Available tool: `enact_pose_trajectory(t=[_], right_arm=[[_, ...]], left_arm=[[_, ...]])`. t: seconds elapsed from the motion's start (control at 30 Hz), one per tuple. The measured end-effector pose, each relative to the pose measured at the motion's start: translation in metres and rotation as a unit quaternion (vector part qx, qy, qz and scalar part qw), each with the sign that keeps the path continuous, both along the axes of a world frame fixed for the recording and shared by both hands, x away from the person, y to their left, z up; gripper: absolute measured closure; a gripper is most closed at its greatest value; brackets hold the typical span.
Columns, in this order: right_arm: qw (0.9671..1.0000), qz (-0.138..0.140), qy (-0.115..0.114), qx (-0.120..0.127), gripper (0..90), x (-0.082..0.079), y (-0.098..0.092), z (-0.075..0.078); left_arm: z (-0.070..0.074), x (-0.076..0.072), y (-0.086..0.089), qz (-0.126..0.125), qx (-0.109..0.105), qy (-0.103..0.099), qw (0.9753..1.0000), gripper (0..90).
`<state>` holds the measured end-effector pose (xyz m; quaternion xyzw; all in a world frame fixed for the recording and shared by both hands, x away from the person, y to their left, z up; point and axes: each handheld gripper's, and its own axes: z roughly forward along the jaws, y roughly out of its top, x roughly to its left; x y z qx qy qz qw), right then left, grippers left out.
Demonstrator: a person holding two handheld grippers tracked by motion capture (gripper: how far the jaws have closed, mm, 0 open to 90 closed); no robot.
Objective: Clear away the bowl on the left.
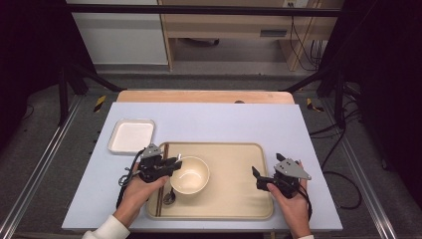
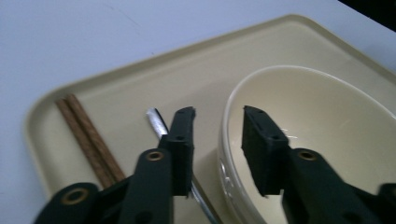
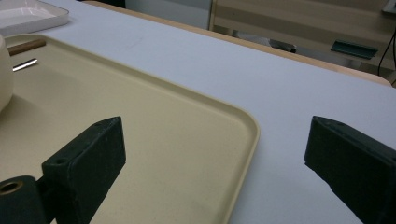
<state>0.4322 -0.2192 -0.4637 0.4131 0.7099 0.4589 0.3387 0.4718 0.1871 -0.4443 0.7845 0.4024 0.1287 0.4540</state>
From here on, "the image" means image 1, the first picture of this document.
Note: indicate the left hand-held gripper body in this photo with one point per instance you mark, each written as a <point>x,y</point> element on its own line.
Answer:
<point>151,166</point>

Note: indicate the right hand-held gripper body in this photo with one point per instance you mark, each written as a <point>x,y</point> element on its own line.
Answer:
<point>288,172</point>

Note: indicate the beige bowl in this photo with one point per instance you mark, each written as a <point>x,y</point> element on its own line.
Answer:
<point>192,176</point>

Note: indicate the metal spoon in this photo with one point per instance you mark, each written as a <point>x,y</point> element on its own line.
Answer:
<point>169,198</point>

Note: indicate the beige rectangular tray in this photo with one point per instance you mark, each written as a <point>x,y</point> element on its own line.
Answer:
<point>232,186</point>

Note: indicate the white square plate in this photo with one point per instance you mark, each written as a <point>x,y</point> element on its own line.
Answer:
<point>131,136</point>

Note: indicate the person's left hand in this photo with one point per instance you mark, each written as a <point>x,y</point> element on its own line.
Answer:
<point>137,195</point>

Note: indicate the person's right hand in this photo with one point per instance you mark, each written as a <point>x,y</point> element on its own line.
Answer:
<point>295,212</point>

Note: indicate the yellow black striped tape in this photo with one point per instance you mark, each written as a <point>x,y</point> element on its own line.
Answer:
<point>312,104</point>
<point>99,103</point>

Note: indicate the light wooden table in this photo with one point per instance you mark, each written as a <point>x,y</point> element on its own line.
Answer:
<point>199,97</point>

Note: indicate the black metal stand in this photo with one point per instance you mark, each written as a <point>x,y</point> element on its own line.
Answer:
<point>63,93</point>
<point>339,99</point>

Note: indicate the white cabinet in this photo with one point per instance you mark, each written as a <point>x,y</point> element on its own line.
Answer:
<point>122,40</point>

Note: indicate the light wooden desk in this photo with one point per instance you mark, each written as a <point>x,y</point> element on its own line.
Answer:
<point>232,25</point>

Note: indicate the aluminium floor rail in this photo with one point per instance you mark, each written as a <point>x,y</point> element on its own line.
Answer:
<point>40,162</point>
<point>361,176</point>

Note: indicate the black horizontal frame bar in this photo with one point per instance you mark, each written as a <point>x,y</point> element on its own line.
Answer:
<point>199,10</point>

